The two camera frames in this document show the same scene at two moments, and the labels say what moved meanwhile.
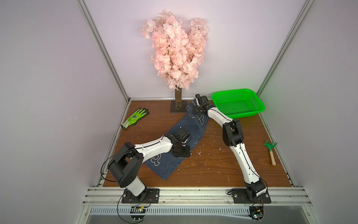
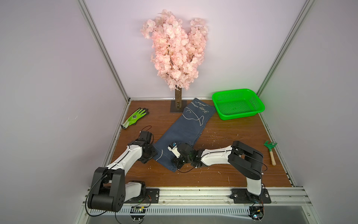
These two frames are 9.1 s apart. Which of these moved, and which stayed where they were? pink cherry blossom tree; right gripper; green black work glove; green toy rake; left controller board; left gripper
Moved: left gripper; right gripper
Stayed: green toy rake; green black work glove; pink cherry blossom tree; left controller board
